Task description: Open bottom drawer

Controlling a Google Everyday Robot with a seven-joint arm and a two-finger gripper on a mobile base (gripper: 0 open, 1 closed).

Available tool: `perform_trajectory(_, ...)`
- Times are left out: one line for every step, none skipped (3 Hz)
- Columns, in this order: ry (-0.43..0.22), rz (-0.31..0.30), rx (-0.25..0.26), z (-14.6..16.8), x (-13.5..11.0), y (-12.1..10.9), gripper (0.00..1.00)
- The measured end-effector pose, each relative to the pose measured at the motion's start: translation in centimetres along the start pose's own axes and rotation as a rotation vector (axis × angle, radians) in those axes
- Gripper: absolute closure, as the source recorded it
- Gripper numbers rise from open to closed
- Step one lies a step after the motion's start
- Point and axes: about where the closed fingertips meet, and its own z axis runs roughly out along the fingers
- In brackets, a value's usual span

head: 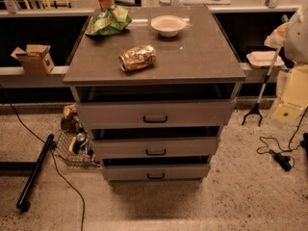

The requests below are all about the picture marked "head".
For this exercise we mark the crumpled brown paper bag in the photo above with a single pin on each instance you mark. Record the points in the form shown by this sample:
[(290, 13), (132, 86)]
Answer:
[(69, 119)]

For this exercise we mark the grey drawer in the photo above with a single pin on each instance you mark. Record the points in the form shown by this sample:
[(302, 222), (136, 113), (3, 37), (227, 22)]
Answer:
[(153, 173), (152, 148), (122, 115)]

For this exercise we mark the crushed golden soda can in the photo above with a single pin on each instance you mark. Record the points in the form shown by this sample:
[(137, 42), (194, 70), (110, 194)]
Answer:
[(137, 58)]

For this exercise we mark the grey top drawer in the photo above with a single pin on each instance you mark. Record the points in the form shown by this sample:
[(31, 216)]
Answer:
[(122, 115)]

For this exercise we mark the white foam takeout tray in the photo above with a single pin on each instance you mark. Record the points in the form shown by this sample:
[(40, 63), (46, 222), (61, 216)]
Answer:
[(260, 59)]

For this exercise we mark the wire mesh basket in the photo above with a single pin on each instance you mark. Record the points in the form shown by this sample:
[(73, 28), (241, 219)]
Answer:
[(75, 149)]

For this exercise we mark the black metal tube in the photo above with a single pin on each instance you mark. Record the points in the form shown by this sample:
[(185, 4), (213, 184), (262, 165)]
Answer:
[(23, 203)]

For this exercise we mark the green chip bag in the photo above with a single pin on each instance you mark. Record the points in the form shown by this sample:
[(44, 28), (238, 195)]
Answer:
[(113, 21)]

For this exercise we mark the grabber reaching tool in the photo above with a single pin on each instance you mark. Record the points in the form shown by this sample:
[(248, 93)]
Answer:
[(266, 77)]

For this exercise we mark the white paper bowl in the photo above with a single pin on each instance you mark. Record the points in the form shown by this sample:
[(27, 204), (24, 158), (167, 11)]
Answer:
[(168, 25)]

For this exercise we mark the grey middle drawer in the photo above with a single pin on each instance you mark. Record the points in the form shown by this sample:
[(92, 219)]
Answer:
[(152, 148)]

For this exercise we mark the small cardboard box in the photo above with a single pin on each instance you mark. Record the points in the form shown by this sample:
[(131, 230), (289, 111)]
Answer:
[(35, 59)]

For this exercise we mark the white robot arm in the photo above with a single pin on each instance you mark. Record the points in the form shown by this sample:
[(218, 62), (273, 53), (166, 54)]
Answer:
[(293, 36)]

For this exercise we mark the grey drawer cabinet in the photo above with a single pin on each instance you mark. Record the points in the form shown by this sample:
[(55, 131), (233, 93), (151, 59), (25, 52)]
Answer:
[(197, 64)]

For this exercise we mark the grey bottom drawer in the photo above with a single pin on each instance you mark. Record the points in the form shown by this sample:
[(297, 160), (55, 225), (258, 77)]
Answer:
[(153, 173)]

